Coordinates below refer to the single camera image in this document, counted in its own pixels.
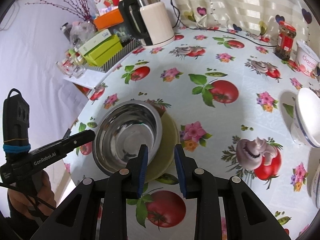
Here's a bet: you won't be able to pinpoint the cream heart pattern curtain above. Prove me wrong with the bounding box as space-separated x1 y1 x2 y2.
175 0 319 49

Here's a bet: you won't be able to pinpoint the white yogurt cup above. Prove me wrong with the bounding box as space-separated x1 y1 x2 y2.
295 40 319 76

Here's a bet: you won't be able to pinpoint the black kettle power cable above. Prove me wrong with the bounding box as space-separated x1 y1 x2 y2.
164 0 278 48

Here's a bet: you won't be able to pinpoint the white green flat box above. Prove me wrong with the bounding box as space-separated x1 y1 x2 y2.
78 29 112 56

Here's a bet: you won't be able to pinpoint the red lid sauce jar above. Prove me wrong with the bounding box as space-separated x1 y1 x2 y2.
275 21 296 61

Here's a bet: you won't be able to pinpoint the stainless steel bowl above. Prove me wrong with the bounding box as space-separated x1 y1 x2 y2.
92 100 163 176

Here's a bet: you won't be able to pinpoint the white electric kettle black handle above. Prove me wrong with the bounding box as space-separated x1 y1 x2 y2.
118 0 175 49

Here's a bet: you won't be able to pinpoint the orange box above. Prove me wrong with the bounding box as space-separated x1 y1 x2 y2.
93 9 124 30

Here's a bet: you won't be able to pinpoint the clear glass mug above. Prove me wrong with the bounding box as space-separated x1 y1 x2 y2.
56 55 86 79

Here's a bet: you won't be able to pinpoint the lime green box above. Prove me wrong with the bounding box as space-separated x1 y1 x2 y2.
84 35 123 67

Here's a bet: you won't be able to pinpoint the white bowl blue rim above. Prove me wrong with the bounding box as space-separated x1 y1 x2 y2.
310 165 320 209
290 88 319 148

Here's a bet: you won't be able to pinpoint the striped black white tray box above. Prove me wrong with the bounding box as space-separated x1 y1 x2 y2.
83 39 141 73

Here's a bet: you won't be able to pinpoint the purple dried flower branches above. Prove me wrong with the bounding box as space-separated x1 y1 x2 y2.
24 0 101 22

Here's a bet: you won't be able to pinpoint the person's left hand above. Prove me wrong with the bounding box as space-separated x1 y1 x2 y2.
7 171 57 219

